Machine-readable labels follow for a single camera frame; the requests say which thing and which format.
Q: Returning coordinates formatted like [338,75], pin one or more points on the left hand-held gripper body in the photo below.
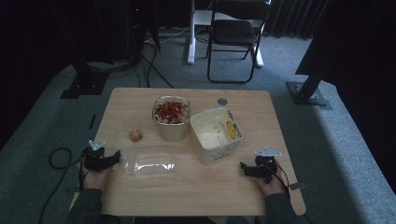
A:
[94,156]

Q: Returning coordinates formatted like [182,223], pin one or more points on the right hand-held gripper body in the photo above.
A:
[265,163]

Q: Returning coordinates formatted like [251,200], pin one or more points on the brown ball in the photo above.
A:
[135,135]

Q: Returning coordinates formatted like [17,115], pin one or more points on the clear plastic cup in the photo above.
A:
[130,123]

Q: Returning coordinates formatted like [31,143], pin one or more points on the cream bin with yellow print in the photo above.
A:
[214,154]

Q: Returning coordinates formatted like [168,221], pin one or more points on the clear plastic bottle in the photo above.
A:
[151,164]

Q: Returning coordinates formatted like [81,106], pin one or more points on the person's left hand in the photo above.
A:
[93,179]

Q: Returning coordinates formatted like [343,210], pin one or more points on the person's right hand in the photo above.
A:
[274,186]

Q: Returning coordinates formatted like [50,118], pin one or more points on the short black strip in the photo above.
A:
[92,122]

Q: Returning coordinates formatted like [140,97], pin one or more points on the clear food container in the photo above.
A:
[171,132]

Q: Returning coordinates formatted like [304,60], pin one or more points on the grey round disc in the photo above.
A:
[222,101]

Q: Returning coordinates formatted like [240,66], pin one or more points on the red and white food pieces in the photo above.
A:
[171,112]

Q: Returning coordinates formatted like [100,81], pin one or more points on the black stand with base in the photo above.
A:
[85,81]

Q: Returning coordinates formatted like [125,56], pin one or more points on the black metal stand with plate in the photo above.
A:
[306,93]

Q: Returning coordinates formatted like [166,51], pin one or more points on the black folding chair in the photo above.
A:
[233,31]

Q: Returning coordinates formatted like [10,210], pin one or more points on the dark curtain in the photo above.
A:
[289,18]

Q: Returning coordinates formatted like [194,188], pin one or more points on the white desk frame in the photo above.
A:
[192,46]

